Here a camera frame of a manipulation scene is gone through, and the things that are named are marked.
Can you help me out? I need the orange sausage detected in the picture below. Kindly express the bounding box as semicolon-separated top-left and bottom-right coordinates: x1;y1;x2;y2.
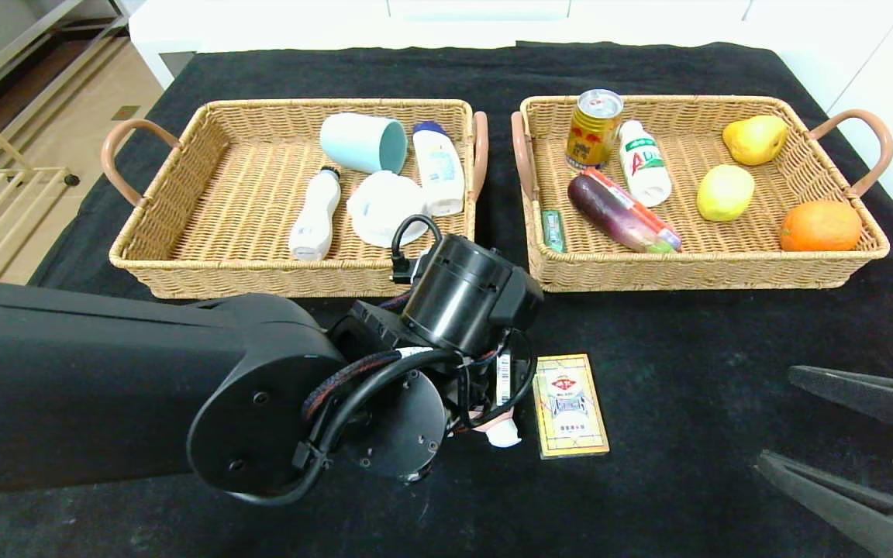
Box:
582;167;683;250

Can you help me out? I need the small green gum pack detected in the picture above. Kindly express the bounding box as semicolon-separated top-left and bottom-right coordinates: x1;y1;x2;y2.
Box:
542;209;566;255

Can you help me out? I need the teal plastic cup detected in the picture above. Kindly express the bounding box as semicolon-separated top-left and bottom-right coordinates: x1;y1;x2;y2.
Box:
319;113;409;174

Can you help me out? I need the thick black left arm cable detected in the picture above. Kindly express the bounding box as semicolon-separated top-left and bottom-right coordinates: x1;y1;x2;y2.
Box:
226;347;464;508

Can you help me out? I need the black left camera cable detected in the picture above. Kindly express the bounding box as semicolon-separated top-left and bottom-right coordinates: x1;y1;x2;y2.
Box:
390;215;444;284

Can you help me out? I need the orange fruit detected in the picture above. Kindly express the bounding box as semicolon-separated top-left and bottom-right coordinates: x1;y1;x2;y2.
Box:
779;199;864;253

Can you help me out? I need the white lotion bottle blue cap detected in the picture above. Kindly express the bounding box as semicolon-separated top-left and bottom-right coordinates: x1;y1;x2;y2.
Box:
412;121;466;217

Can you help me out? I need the white bottle black brush tip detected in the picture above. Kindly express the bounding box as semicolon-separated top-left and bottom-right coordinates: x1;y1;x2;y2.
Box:
289;166;343;262

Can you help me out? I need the pink tube white cap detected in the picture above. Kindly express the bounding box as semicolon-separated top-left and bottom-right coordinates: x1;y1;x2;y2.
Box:
471;411;523;449

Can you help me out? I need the black tablecloth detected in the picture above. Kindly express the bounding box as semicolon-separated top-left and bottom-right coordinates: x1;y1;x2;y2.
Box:
0;43;893;558

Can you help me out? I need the yellow lemon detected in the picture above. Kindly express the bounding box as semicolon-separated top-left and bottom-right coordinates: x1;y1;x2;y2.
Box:
697;164;757;222

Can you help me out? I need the gold drink can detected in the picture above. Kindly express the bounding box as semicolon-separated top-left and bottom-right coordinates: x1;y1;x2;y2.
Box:
566;88;624;171

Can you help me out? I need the white milk bottle green label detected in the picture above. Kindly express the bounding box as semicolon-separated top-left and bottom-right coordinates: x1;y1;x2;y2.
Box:
619;121;674;208

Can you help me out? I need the playing card box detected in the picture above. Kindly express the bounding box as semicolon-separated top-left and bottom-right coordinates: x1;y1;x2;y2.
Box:
532;354;611;460

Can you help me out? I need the yellow pear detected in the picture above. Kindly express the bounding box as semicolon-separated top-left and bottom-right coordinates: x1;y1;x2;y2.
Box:
722;115;788;167

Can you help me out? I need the white round plastic plate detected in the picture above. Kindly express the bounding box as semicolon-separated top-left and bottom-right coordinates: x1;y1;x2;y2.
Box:
346;170;426;249

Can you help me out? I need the wicker basket holding teal cup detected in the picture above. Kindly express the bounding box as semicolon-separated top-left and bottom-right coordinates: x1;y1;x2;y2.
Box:
101;98;490;300

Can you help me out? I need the grey metal shelf unit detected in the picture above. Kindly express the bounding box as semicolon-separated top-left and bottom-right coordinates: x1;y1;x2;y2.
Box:
0;0;131;187

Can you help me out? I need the wicker basket holding fruit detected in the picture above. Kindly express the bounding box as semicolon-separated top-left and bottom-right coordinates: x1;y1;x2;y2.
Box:
512;95;893;294

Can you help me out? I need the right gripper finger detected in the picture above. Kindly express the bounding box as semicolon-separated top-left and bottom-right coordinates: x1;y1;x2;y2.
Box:
787;364;893;429
753;449;893;558

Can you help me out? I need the white low bench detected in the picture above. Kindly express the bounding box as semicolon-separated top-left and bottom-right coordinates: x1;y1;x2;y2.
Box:
127;0;773;88

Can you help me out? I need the purple eggplant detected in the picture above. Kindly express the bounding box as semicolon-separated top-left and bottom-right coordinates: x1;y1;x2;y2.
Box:
568;175;676;254

